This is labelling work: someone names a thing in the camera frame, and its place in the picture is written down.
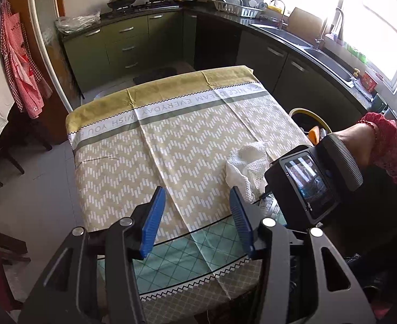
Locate dark floor mat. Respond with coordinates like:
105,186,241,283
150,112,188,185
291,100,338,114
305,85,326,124
132,67,179,85

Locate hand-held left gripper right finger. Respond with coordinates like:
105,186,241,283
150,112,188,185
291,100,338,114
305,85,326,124
229,185,376,324

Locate black bin with yellow rim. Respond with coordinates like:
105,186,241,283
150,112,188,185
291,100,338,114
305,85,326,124
290,108,334,142

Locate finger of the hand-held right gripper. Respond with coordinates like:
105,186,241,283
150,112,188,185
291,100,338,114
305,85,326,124
252,191,274,206

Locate person's right forearm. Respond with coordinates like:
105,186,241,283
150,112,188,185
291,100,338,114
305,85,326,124
333,112,397,185

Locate white dish rack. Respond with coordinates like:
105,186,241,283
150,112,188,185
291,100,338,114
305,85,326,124
213,0,263,18

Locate silver wrapper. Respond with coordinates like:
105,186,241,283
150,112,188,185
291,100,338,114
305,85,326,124
257,196,282,217

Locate green packets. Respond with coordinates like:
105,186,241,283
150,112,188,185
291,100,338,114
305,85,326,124
345,42,368,63

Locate dark wooden chair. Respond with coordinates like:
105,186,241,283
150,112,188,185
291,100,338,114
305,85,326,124
0,108,54,186

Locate small red box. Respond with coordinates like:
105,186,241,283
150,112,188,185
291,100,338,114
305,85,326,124
362,72,378,92

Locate red checked apron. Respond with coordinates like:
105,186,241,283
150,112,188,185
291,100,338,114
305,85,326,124
0,0,54,119

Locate clear plastic bag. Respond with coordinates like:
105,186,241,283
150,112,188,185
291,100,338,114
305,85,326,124
55,13,102,34

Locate brown wooden chair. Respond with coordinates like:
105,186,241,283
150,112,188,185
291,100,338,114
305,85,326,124
0,209,30,267

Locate white mesh cloth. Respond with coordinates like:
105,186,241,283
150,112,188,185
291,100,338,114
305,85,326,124
225,141,270,203

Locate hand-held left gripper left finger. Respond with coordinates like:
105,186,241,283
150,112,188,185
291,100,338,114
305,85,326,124
18,185,167,324

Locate tall metal faucet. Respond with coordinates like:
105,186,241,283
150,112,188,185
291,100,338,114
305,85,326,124
315,7,346,49

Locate gas stove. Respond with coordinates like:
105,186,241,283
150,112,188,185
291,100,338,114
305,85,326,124
102,2,180,16

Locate patterned beige tablecloth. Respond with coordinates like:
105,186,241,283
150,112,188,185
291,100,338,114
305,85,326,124
65,65,315,313

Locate wooden cutting board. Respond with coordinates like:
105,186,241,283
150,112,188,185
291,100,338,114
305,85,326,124
288,7,324,36

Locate black wok with lid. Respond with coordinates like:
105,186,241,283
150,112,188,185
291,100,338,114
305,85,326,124
106,0,138,10

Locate steel double sink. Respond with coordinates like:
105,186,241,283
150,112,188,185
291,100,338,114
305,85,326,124
252,23,354,85

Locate kitchen window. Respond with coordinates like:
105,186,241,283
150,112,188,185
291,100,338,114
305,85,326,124
264,0,397,92

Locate curved metal faucet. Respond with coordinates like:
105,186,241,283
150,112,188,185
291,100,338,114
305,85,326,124
269,0,288,31

